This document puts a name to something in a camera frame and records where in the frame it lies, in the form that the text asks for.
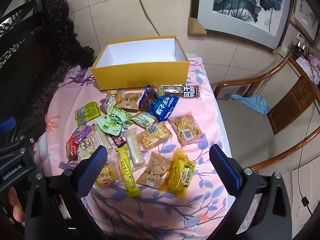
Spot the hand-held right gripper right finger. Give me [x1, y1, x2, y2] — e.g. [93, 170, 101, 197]
[209, 144, 293, 240]

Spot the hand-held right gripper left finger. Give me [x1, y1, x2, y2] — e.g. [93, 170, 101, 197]
[25, 145, 110, 240]

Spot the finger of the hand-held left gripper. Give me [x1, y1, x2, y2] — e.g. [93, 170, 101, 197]
[0, 117, 17, 140]
[0, 135, 34, 163]

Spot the purple and white snack packet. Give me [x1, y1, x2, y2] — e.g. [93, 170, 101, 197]
[72, 125, 97, 161]

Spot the white rice bar packet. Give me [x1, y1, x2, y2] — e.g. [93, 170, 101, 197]
[92, 124, 113, 151]
[124, 127, 146, 172]

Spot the yellow small bread packet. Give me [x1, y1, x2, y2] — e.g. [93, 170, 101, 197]
[94, 155, 121, 188]

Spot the small brown candy packet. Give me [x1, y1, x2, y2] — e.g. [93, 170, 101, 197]
[111, 135, 127, 148]

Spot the red snack packet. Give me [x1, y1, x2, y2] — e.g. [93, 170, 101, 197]
[66, 133, 78, 162]

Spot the green bean snack packet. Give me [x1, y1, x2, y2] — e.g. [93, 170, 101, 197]
[96, 107, 135, 133]

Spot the yellow soft bread packet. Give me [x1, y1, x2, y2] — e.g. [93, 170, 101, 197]
[159, 147, 197, 200]

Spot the clear round cracker packet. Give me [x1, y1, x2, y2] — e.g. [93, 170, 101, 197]
[169, 115, 204, 147]

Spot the yellow-green snack packet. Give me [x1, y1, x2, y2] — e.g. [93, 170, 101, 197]
[74, 101, 101, 126]

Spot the clear chip packet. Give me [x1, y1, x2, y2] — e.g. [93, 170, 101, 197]
[100, 90, 125, 115]

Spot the small yellow-green barcode packet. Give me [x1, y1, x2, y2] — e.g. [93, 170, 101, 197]
[131, 111, 158, 128]

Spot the clear square cracker packet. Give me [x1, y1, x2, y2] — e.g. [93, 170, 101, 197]
[137, 122, 173, 151]

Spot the blue snack packet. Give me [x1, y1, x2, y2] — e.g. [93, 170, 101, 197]
[138, 85, 180, 123]

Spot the yellow cardboard box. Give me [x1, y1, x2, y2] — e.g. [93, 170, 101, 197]
[91, 35, 190, 92]

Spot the person's left hand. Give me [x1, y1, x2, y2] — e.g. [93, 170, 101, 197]
[8, 187, 26, 224]

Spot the wooden armchair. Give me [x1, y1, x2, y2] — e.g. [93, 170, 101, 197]
[214, 51, 320, 180]

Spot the pink floral tablecloth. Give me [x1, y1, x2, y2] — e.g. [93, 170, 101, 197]
[34, 54, 250, 240]

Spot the dark carved wooden furniture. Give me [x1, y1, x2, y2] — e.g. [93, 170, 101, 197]
[0, 0, 96, 147]

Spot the blue cloth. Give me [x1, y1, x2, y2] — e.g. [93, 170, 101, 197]
[229, 94, 272, 115]

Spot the pink printed bag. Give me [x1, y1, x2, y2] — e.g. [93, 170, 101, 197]
[297, 54, 320, 86]

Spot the cardboard corner protector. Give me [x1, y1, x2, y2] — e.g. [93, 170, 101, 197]
[188, 16, 207, 34]

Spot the dark power strip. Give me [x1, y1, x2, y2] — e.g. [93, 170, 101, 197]
[291, 39, 309, 56]

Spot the large framed ink painting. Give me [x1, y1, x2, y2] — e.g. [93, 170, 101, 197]
[189, 0, 296, 53]

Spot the small framed painting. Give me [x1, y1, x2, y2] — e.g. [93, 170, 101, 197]
[290, 0, 320, 47]

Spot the thin black cable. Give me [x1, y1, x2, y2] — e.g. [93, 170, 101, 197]
[297, 100, 317, 208]

